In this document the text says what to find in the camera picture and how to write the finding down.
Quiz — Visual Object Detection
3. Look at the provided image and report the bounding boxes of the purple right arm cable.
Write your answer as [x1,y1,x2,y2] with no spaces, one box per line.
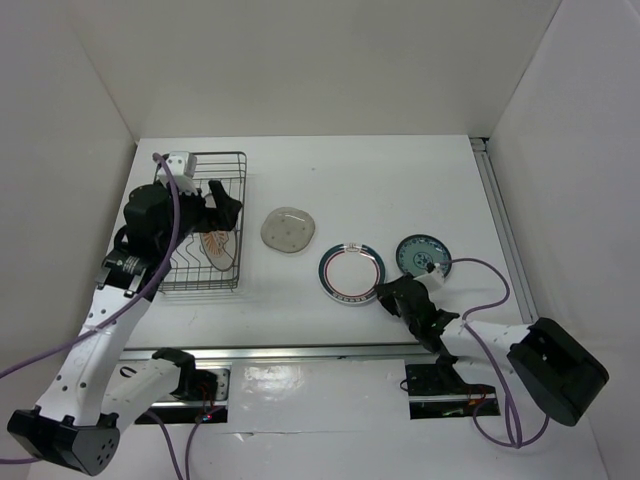
[434,257,551,449]

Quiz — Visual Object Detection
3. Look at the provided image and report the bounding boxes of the metal wire dish rack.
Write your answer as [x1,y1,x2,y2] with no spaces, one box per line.
[160,151,247,293]

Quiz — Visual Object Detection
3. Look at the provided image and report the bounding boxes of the blue floral plate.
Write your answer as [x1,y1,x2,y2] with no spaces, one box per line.
[395,234,452,277]

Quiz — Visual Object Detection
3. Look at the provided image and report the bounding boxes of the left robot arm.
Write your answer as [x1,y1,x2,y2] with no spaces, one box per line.
[7,180,242,476]

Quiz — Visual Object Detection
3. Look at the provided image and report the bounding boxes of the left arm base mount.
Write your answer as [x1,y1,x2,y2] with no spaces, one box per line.
[150,348,231,424]

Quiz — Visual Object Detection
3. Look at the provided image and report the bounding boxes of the green red ring plate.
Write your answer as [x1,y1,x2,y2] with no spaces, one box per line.
[317,243,386,306]

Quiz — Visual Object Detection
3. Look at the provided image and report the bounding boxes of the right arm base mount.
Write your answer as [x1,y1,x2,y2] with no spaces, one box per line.
[399,354,501,420]

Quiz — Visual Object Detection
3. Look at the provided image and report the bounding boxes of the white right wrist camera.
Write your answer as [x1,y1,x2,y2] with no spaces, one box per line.
[422,263,446,290]

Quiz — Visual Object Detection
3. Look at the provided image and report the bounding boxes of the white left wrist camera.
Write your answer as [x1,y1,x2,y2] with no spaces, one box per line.
[152,151,198,194]

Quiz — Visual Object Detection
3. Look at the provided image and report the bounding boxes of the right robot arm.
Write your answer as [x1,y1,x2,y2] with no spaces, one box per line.
[374,276,609,427]

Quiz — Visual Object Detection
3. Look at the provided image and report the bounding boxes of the clear glass plate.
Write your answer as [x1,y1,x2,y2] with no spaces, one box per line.
[260,207,316,254]

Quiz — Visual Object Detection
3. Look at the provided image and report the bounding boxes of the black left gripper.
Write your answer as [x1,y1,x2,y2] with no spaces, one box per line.
[158,179,241,252]

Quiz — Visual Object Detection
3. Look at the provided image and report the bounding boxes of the orange sunburst plate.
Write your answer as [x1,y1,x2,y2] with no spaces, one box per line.
[199,231,237,272]

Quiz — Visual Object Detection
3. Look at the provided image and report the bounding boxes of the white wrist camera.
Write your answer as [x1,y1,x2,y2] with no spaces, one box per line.
[152,151,198,194]
[422,263,446,290]

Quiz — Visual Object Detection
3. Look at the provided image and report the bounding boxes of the aluminium frame rail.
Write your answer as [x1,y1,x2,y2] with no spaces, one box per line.
[469,137,539,324]

